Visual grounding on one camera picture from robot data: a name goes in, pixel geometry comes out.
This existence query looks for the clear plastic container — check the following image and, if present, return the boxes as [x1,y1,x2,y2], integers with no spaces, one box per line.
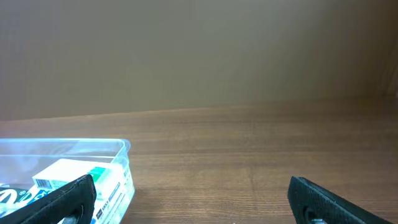
[1,138,134,220]

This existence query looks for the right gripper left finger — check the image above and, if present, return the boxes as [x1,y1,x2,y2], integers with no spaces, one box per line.
[1,174,96,224]

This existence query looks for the dark green round-logo box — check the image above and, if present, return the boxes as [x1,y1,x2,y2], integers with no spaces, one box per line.
[0,187,32,205]

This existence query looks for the white green box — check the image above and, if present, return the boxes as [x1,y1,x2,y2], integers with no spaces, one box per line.
[32,159,124,200]

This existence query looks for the white Hansaplast plaster box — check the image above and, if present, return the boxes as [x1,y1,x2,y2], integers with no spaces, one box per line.
[90,164,127,224]

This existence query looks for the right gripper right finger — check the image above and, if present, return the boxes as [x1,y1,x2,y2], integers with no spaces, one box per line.
[287,176,391,224]

